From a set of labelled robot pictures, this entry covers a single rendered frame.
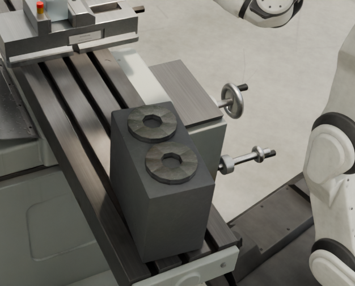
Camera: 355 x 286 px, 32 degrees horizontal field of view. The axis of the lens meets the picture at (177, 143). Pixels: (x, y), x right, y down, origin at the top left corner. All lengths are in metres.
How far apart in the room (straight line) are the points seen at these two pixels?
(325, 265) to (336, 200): 0.17
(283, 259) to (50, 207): 0.64
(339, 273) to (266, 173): 1.21
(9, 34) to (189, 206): 0.70
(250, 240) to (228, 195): 0.91
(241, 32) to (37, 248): 2.01
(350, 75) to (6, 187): 0.85
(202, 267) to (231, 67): 2.09
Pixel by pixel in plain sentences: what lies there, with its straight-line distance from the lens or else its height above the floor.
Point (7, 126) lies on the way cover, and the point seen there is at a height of 0.90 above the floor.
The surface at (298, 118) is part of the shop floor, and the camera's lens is 2.98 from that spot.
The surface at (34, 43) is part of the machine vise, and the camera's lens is 1.55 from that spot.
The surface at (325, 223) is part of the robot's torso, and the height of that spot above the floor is 0.77.
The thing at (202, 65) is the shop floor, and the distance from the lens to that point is 3.16.
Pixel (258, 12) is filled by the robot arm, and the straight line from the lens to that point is 1.31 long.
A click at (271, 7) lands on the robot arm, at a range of 1.30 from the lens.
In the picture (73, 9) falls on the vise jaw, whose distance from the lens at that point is 1.55.
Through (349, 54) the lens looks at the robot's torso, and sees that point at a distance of 1.23.
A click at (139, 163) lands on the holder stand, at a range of 1.06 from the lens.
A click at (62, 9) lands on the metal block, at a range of 1.56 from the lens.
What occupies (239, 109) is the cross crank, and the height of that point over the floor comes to 0.67.
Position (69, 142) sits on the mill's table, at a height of 0.95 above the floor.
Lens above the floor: 1.91
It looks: 45 degrees down
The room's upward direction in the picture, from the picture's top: 8 degrees clockwise
